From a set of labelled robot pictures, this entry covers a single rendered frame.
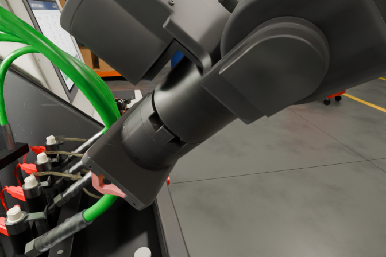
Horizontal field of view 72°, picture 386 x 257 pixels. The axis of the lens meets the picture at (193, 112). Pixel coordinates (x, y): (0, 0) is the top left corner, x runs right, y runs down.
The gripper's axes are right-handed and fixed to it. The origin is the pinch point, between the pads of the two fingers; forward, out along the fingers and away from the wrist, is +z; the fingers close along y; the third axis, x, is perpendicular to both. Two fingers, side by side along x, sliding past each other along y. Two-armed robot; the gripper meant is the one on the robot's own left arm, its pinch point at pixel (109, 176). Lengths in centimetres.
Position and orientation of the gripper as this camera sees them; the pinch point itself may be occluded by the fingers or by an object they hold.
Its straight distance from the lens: 31.9
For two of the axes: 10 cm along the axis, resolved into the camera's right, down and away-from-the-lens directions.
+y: -3.5, 5.3, -7.7
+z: -6.0, 5.0, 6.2
